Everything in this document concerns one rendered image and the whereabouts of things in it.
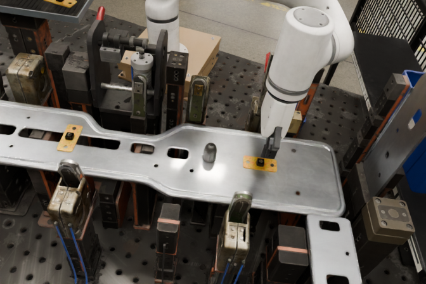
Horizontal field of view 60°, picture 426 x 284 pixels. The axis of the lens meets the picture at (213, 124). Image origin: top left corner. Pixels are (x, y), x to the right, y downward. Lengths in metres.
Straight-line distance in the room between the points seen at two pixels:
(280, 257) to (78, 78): 0.66
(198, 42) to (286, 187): 0.88
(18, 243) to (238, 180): 0.63
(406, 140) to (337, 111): 0.79
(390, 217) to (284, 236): 0.22
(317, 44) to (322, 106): 0.98
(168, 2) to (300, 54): 0.78
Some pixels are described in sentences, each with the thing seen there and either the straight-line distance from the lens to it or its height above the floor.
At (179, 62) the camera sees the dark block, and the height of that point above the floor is 1.12.
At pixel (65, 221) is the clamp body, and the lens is 0.82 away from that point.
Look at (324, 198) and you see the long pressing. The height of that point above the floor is 1.00.
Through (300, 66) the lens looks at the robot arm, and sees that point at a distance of 0.67.
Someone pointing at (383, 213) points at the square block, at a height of 1.06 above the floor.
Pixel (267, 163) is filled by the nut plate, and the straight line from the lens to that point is 0.93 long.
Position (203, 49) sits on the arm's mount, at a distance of 1.57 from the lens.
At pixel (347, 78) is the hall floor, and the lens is 3.08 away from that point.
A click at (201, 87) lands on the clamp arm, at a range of 0.95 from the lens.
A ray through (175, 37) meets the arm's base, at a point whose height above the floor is 0.91.
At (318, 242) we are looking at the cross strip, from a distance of 0.85.
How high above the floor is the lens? 1.71
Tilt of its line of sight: 46 degrees down
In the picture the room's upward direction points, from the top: 10 degrees clockwise
